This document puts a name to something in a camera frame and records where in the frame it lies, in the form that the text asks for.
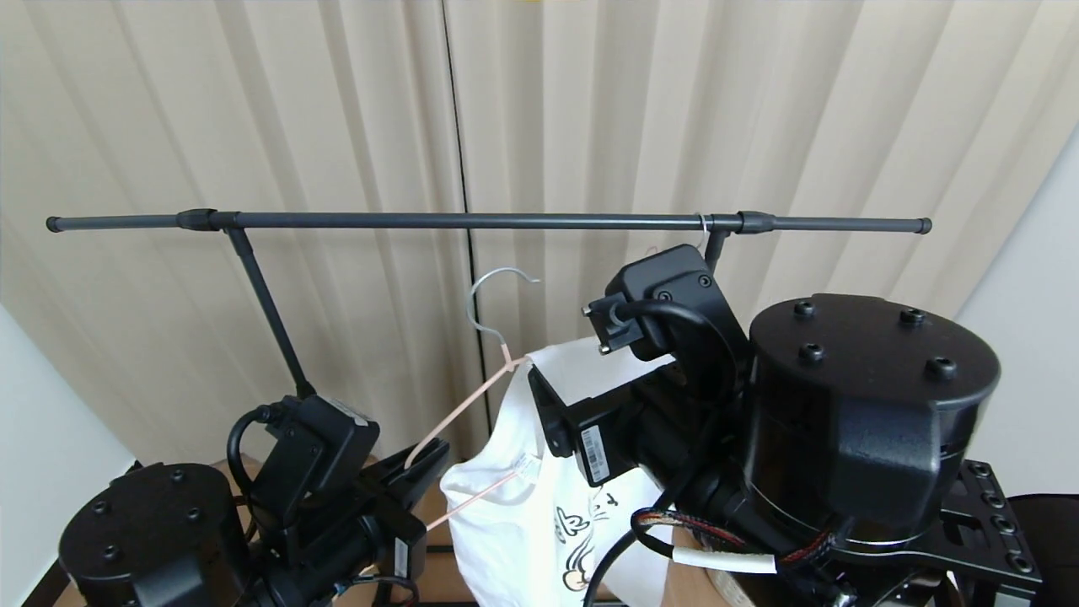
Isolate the black clothes rack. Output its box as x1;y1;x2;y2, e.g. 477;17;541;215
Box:
46;208;933;402

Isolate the white printed t-shirt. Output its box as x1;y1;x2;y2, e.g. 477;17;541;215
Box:
440;336;677;607

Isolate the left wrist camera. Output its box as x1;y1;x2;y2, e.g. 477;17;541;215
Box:
249;395;381;540

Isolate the black cable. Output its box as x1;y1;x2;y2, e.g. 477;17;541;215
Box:
226;405;284;507
582;527;647;607
618;299;744;397

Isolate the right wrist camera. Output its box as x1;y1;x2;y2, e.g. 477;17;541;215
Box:
583;244;751;382

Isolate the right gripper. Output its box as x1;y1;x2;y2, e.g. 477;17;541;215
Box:
527;364;748;492

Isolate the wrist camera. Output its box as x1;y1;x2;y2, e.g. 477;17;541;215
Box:
249;395;381;540
583;244;751;382

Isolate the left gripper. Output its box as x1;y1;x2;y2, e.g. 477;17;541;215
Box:
270;493;427;607

